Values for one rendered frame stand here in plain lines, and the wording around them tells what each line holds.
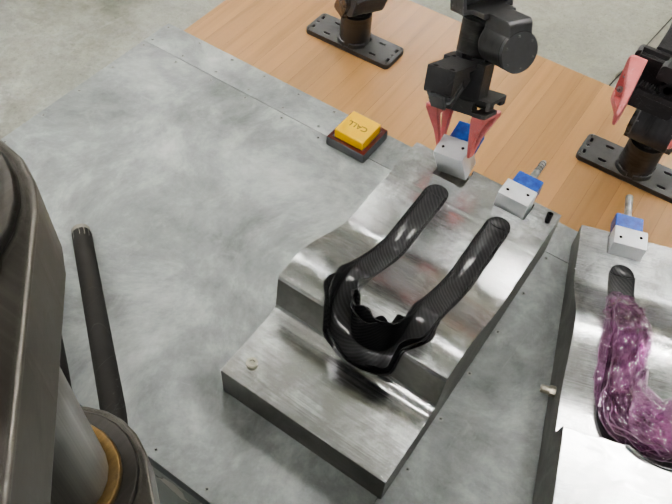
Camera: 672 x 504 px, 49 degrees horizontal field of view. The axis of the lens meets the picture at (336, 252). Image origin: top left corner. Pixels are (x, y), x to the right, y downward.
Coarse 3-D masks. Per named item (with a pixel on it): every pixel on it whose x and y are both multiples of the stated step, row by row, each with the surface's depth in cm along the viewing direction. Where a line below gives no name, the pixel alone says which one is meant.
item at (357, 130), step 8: (352, 112) 132; (344, 120) 130; (352, 120) 131; (360, 120) 131; (368, 120) 131; (336, 128) 129; (344, 128) 129; (352, 128) 129; (360, 128) 129; (368, 128) 130; (376, 128) 130; (336, 136) 130; (344, 136) 129; (352, 136) 128; (360, 136) 128; (368, 136) 128; (352, 144) 129; (360, 144) 128
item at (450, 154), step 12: (480, 108) 118; (456, 132) 115; (468, 132) 115; (444, 144) 113; (456, 144) 113; (480, 144) 116; (444, 156) 113; (456, 156) 112; (444, 168) 116; (456, 168) 114; (468, 168) 115
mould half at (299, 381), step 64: (384, 192) 114; (448, 192) 114; (320, 256) 100; (448, 256) 107; (512, 256) 108; (320, 320) 98; (448, 320) 96; (256, 384) 96; (320, 384) 96; (384, 384) 97; (448, 384) 94; (320, 448) 94; (384, 448) 92
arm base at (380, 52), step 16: (320, 16) 153; (368, 16) 143; (320, 32) 150; (336, 32) 150; (352, 32) 145; (368, 32) 146; (352, 48) 147; (368, 48) 148; (384, 48) 148; (400, 48) 148; (384, 64) 145
